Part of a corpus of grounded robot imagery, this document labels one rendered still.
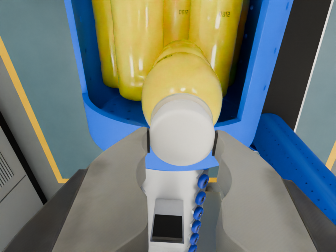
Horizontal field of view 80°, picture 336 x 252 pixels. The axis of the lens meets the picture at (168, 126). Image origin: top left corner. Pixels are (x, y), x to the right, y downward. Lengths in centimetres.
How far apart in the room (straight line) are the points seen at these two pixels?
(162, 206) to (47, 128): 145
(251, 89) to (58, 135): 185
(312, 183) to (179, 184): 57
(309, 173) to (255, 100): 85
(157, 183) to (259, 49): 57
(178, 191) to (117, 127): 52
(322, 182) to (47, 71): 175
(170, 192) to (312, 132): 146
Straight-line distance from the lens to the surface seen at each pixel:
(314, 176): 108
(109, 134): 26
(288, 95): 153
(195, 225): 80
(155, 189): 73
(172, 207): 74
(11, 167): 218
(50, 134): 202
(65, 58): 165
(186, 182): 70
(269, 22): 23
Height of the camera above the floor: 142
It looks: 60 degrees down
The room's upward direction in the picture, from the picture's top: 174 degrees counter-clockwise
